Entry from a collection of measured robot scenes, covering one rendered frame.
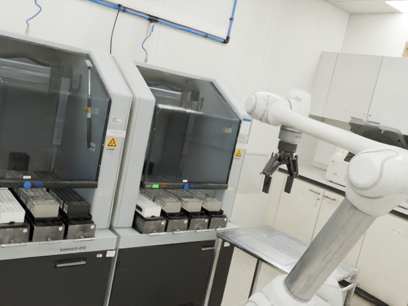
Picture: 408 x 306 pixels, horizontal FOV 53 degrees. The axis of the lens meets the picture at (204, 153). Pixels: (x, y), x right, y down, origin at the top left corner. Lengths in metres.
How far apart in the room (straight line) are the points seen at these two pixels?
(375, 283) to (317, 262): 2.75
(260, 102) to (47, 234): 1.11
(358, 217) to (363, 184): 0.13
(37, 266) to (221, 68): 2.45
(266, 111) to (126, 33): 1.95
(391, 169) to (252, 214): 3.52
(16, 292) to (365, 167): 1.56
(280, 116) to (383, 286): 2.74
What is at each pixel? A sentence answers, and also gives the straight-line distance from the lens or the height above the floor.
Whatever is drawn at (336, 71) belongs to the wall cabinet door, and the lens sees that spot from 4.64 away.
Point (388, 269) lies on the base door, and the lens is 3.95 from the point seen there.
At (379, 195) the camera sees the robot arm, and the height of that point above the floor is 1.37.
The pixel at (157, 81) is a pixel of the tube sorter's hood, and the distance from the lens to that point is 2.37.
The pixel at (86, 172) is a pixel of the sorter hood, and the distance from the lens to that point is 2.02.
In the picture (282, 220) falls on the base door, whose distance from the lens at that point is 4.55.
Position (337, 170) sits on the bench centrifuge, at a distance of 4.15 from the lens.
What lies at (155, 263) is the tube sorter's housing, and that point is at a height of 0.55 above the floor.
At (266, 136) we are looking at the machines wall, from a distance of 4.35.
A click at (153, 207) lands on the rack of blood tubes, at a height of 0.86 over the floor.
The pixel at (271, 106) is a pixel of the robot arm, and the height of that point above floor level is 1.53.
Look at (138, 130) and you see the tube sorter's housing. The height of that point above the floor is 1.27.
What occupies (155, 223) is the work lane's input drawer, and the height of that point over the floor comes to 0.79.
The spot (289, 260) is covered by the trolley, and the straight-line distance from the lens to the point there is 2.09.
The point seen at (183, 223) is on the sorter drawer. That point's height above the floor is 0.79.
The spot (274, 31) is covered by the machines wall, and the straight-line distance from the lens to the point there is 4.22.
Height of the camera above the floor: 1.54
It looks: 9 degrees down
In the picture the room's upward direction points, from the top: 12 degrees clockwise
